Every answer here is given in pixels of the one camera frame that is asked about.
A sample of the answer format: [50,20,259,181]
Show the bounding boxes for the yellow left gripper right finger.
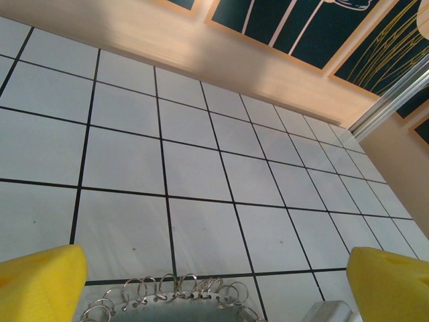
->
[347,246,429,322]

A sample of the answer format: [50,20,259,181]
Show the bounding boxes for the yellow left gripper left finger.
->
[0,244,88,322]

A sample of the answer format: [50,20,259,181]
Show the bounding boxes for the grey rounded metal piece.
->
[303,300,353,322]

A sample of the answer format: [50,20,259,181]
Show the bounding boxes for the wall panel with pink leaves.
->
[412,115,429,147]

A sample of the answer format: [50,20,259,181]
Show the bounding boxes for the wall panel mustard oval leaves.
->
[393,95,429,120]

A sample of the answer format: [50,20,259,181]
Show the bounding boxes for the aluminium corner post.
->
[348,56,429,142]

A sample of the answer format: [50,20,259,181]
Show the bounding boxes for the wall panel cream circle grass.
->
[328,0,429,100]

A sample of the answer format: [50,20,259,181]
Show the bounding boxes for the wall panel with pink flowers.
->
[204,0,402,71]

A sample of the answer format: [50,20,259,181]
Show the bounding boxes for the wall panel with orange circle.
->
[164,0,202,16]

